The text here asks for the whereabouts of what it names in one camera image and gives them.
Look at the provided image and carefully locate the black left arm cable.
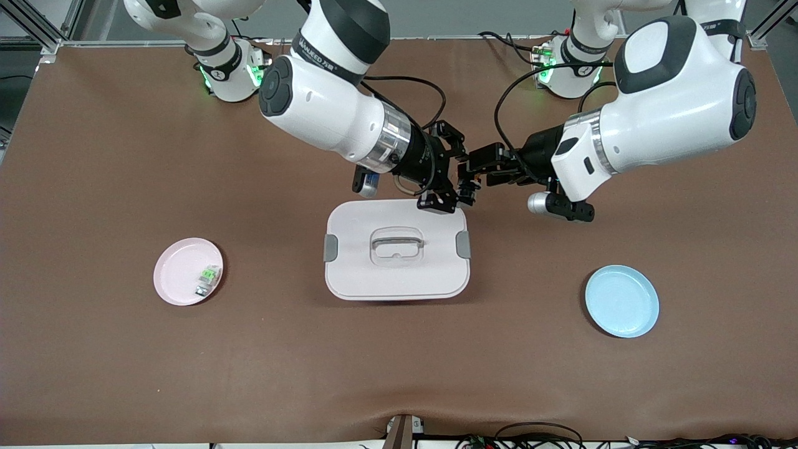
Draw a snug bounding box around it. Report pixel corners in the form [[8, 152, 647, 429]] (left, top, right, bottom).
[[494, 59, 618, 157]]

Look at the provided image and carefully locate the silver table edge rail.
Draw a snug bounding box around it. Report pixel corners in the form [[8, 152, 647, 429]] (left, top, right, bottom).
[[37, 35, 752, 51]]

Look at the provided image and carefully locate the white lidded storage box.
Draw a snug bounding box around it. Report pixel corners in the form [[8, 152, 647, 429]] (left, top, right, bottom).
[[324, 199, 471, 301]]

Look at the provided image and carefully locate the black base cable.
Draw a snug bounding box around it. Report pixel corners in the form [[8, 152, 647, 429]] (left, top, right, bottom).
[[229, 17, 275, 58], [478, 30, 549, 68]]

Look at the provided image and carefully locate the pink round plate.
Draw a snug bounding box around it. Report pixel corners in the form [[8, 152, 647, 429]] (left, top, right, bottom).
[[153, 238, 224, 306]]

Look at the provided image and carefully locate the black looped cable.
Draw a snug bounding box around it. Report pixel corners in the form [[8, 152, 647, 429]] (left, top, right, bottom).
[[494, 422, 585, 448]]

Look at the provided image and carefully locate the black left base cable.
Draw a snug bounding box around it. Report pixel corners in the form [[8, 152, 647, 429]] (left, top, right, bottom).
[[478, 30, 549, 68]]

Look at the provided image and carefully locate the aluminium frame profile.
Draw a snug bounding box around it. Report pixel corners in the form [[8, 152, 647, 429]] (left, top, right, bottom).
[[747, 0, 798, 51], [0, 0, 85, 63]]

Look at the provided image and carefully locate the light blue round plate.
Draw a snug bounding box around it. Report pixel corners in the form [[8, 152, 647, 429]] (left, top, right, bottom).
[[585, 265, 660, 339]]

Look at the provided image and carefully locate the metal table edge bracket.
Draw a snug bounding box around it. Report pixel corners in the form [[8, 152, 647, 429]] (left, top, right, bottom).
[[383, 414, 426, 449]]

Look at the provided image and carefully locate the black right base cable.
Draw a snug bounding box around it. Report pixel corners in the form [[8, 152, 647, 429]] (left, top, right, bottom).
[[229, 17, 275, 58]]

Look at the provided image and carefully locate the black cable bundle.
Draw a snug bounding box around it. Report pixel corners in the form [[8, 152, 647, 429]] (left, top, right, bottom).
[[623, 433, 798, 449]]

